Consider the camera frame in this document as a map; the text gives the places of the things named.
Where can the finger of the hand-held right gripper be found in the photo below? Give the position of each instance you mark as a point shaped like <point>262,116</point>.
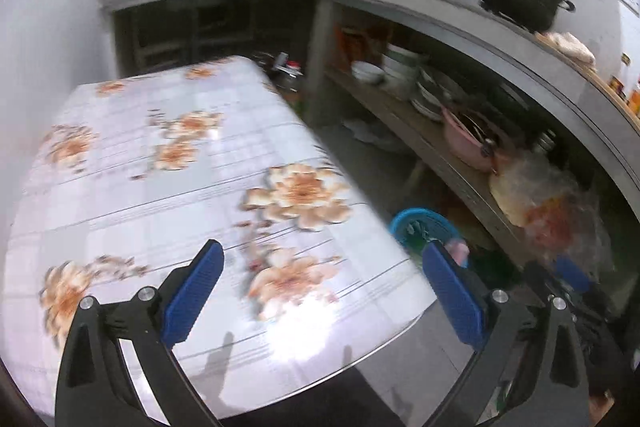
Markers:
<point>572,274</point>

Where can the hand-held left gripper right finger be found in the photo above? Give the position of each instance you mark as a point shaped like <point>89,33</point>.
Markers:
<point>455,302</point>

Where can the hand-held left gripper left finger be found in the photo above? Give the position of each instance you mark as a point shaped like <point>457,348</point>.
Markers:
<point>195,297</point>

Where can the blue plastic wastebasket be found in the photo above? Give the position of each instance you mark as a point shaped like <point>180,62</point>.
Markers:
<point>405,222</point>

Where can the plastic bag with red contents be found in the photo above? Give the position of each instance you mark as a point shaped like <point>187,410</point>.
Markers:
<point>560,227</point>

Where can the plastic bag with yellow contents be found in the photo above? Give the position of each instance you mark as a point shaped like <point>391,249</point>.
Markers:
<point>520,197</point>

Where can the floral tablecloth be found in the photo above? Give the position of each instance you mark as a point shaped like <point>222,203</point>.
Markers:
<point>150,187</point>

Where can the pink plastic basin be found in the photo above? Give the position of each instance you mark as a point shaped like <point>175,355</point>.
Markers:
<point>465,147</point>

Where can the orange sauce bottle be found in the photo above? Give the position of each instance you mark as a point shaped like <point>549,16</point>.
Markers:
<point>634,99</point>

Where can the white paper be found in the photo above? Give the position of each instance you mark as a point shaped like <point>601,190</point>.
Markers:
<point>370,132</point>

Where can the small sauce jar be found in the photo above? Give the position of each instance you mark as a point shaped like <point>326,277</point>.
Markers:
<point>616,88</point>

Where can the stack of plates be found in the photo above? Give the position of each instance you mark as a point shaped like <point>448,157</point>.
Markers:
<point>435,97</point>

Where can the white cloth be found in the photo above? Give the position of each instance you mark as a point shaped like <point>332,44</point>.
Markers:
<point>570,47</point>

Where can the dark bottle with red cap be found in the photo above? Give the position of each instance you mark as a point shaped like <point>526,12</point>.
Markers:
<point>287,74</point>

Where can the small white bowl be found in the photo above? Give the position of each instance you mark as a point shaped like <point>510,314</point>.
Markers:
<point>367,72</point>

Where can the red packets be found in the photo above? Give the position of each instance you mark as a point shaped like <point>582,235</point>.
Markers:
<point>360,47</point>

